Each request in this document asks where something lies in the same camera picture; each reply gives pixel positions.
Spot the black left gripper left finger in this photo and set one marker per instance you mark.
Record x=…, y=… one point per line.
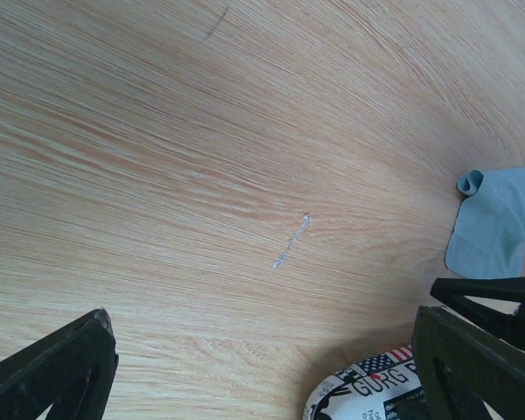
x=68, y=374

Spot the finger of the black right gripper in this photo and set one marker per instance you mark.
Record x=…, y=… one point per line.
x=497, y=306

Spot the light blue cleaning cloth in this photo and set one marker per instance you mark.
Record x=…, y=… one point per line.
x=488, y=238

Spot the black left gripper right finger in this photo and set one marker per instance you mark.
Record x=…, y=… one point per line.
x=463, y=371

